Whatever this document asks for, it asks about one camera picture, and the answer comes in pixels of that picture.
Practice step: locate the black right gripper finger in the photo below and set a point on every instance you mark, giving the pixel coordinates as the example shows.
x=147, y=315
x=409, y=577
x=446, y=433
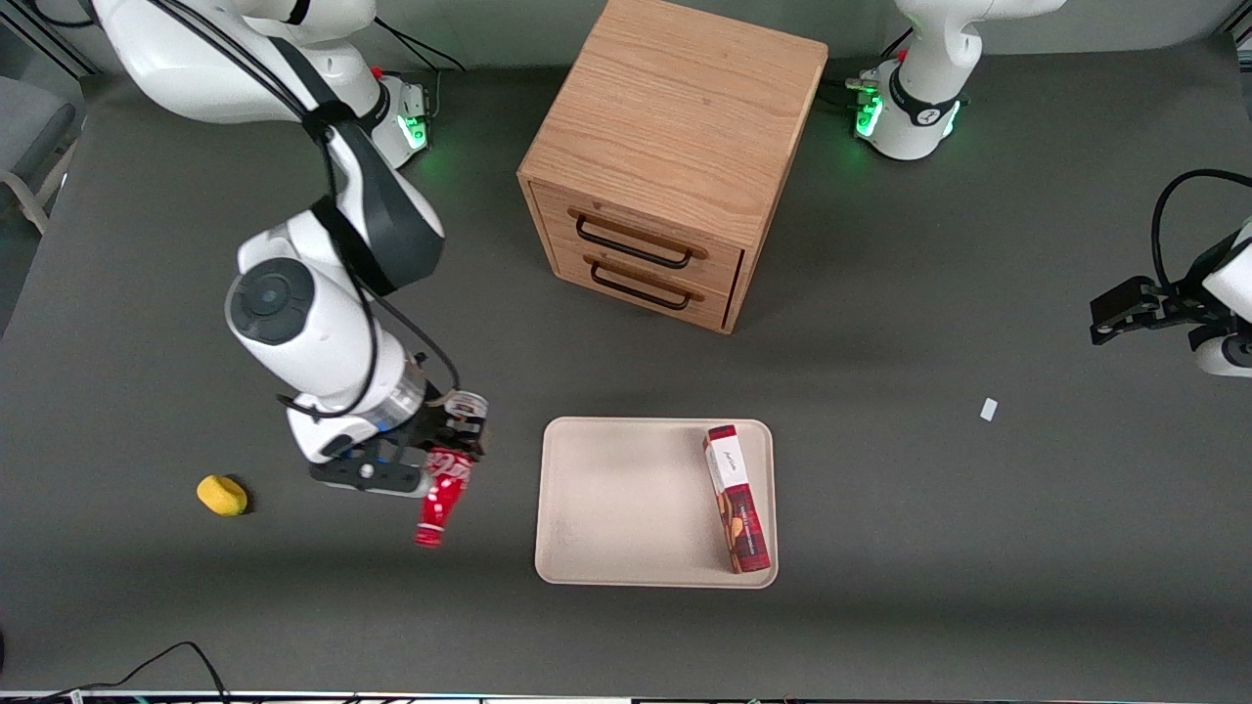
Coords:
x=468, y=446
x=468, y=409

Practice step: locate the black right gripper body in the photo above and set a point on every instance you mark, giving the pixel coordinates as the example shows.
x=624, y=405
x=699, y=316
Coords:
x=436, y=422

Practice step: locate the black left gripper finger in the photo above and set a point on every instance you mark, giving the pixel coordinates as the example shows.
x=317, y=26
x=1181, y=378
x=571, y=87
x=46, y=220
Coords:
x=1125, y=326
x=1125, y=293

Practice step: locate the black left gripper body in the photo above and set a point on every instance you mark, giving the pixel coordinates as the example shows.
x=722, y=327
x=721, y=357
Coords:
x=1174, y=302

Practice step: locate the red coke bottle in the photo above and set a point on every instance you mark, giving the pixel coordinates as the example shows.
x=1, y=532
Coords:
x=440, y=499

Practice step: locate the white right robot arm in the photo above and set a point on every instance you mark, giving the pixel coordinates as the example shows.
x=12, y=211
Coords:
x=323, y=323

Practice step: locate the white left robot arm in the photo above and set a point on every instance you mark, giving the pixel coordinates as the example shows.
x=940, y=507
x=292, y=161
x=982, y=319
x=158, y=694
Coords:
x=924, y=59

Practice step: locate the beige plastic tray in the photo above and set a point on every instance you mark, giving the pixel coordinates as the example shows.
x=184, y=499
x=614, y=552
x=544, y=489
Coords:
x=626, y=508

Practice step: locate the small white paper scrap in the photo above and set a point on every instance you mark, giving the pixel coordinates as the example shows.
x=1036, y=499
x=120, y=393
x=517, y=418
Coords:
x=989, y=409

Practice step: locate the yellow sponge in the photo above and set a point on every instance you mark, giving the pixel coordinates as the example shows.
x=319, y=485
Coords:
x=222, y=495

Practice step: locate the wooden drawer front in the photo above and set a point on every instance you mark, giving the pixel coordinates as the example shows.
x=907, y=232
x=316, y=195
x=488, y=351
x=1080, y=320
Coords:
x=646, y=235
x=641, y=279

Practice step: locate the red white cookie box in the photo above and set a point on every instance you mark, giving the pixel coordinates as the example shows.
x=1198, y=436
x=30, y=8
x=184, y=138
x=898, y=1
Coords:
x=736, y=499

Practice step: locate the wooden drawer cabinet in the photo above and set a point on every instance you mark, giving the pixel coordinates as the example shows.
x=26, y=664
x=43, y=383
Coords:
x=675, y=117

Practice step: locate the grey chair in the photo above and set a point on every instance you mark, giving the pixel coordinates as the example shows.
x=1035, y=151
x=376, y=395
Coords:
x=34, y=127

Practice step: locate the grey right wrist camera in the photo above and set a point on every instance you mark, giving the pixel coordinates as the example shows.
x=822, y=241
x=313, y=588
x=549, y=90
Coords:
x=367, y=476

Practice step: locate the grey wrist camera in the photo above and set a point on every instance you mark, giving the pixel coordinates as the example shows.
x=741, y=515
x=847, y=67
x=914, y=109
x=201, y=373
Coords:
x=1225, y=355
x=367, y=476

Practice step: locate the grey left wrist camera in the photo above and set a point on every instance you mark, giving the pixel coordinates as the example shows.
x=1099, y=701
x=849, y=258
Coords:
x=1225, y=355

